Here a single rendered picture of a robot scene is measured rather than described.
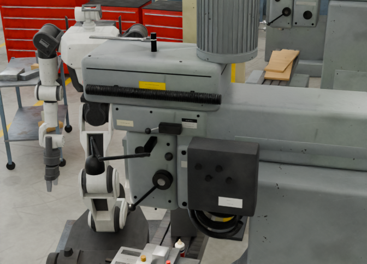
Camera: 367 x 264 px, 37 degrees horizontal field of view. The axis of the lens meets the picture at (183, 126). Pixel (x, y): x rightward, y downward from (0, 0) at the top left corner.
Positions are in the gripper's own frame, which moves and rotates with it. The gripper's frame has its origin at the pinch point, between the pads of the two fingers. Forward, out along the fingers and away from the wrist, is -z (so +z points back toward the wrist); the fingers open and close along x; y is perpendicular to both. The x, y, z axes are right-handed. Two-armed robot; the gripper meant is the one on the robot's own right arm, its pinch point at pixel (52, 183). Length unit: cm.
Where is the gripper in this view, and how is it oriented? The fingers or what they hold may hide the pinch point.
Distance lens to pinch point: 295.4
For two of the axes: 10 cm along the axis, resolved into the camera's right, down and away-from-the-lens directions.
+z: 0.3, -9.8, -2.2
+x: -0.7, 2.1, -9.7
